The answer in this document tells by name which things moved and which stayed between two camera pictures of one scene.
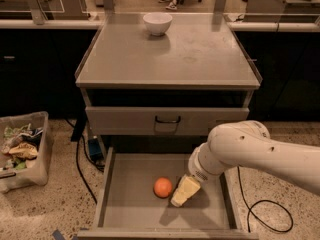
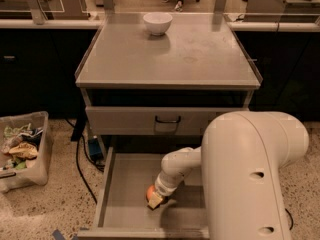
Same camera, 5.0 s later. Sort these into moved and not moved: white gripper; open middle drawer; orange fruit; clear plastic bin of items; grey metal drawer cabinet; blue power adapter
Moved: white gripper; orange fruit
Not moved: blue power adapter; grey metal drawer cabinet; open middle drawer; clear plastic bin of items
